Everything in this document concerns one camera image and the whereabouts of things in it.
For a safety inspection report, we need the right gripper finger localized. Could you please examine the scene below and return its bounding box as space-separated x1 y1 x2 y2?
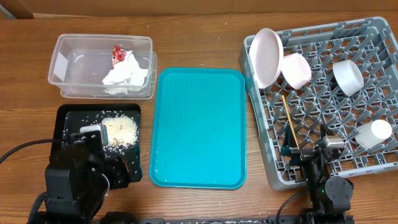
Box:
282 124 297 150
320 123 335 138

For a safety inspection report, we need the white cup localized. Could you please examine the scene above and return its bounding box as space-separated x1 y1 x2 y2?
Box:
355 119 392 149

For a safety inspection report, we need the wooden chopstick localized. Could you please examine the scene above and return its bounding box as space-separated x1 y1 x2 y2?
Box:
282 95 300 149

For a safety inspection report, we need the grey-white bowl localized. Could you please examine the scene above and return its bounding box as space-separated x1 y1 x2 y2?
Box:
332 60 364 96

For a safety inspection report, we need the pink bowl with rice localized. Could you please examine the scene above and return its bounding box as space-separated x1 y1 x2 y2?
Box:
282 53 312 90

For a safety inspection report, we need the pink plate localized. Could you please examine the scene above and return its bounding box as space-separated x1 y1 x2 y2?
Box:
249 28 284 88

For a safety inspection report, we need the white napkin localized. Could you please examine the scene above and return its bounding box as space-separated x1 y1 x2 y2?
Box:
102 51 148 95

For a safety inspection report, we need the red foil wrapper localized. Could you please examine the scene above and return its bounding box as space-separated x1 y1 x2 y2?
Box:
112 45 127 66

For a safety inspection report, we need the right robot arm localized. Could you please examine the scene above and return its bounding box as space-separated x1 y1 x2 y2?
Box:
276 124 354 223

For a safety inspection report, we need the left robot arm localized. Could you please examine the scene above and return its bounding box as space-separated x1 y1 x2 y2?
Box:
27 145 142 223

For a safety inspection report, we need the grey dishwasher rack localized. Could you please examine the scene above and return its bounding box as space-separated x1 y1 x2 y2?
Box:
239 17 397 190

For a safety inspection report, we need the spilled rice pile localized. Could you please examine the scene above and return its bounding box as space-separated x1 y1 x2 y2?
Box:
101 115 138 147

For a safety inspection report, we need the black tray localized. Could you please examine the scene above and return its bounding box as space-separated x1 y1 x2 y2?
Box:
51 103 143 187

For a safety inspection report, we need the teal serving tray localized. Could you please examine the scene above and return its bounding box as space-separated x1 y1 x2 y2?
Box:
149 67 246 190

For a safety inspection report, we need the clear plastic bin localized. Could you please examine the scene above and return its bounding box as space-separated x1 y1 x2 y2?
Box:
48 34 157 100

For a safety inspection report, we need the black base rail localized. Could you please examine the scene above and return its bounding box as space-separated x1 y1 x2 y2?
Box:
93 214 355 224

